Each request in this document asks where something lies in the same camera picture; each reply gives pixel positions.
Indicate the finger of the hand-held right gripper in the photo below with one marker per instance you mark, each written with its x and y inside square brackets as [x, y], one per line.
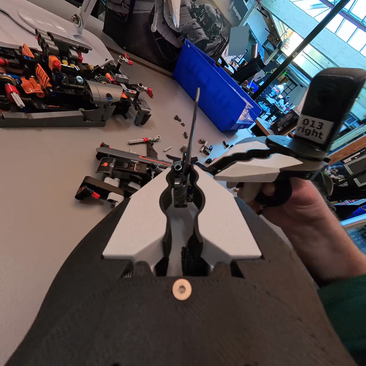
[246, 147]
[257, 171]

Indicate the white book stand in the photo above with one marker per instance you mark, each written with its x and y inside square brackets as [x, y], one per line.
[28, 8]

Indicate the lego car chassis model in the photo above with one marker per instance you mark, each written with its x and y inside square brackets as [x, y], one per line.
[71, 85]

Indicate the person's right forearm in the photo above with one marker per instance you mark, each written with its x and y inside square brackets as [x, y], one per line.
[328, 251]

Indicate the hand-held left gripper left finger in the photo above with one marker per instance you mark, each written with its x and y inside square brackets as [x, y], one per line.
[134, 226]

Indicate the black steel column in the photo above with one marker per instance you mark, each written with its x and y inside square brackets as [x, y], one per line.
[300, 48]

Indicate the grey lego axle connector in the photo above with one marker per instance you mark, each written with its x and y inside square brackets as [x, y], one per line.
[204, 149]

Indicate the grey axle with red bush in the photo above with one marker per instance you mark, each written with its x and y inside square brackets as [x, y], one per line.
[143, 140]

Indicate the person's right hand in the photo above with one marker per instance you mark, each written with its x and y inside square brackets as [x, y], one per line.
[306, 208]

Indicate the grey black lego door assembly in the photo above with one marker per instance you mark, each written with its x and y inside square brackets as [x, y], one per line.
[125, 168]

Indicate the blue storage bin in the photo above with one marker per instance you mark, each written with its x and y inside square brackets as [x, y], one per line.
[206, 85]

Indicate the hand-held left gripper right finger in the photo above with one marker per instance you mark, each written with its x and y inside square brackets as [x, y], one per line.
[228, 226]

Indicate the dark grey lego beam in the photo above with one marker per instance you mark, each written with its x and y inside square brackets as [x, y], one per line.
[181, 197]

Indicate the clear plastic parts bags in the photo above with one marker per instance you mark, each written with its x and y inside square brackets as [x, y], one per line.
[246, 111]

